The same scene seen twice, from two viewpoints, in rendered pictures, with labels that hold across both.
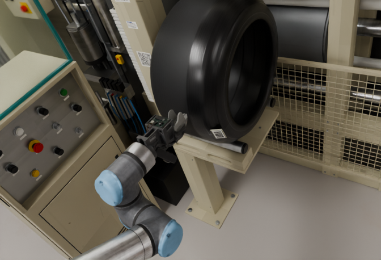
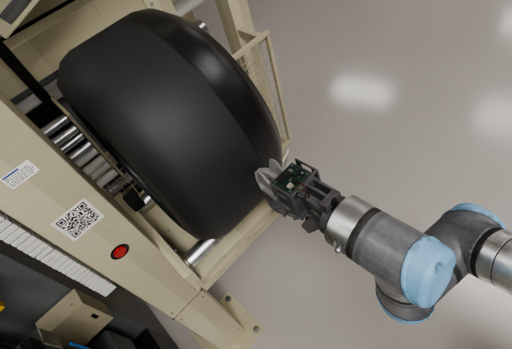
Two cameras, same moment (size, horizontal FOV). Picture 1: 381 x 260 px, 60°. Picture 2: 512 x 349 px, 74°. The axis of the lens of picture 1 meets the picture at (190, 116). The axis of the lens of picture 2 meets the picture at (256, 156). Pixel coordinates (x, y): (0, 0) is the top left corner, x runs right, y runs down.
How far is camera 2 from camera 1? 0.86 m
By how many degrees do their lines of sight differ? 51
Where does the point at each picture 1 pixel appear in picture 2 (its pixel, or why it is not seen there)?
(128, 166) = (393, 220)
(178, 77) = (222, 127)
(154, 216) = (452, 228)
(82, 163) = not seen: outside the picture
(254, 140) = not seen: hidden behind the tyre
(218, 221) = (254, 327)
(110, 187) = (447, 250)
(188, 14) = (132, 54)
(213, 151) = (251, 223)
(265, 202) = (250, 264)
